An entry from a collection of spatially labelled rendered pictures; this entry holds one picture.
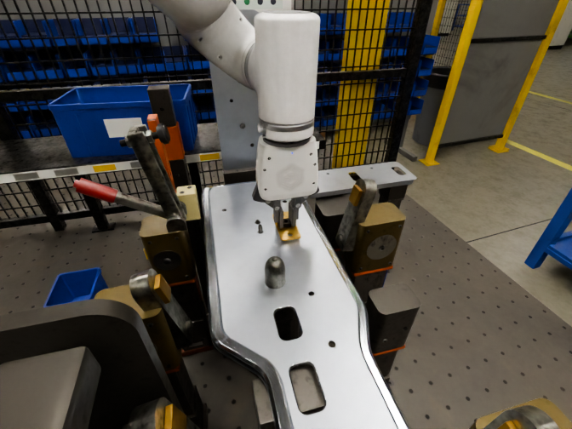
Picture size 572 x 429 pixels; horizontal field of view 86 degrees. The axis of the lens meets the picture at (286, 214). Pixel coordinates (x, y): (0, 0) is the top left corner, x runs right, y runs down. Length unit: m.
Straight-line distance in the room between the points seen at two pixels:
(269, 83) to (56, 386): 0.37
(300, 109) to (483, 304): 0.74
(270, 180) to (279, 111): 0.11
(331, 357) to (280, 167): 0.28
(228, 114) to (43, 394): 0.63
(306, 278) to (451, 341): 0.47
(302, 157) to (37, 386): 0.40
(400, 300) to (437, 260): 0.56
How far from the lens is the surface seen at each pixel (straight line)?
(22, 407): 0.24
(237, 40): 0.51
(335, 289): 0.49
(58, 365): 0.24
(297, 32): 0.42
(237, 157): 0.79
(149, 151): 0.47
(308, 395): 0.42
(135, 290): 0.39
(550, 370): 0.95
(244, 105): 0.75
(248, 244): 0.56
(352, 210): 0.54
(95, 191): 0.53
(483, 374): 0.86
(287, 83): 0.43
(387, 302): 0.50
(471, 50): 3.20
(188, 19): 0.38
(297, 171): 0.50
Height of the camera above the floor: 1.37
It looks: 36 degrees down
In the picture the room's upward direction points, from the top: straight up
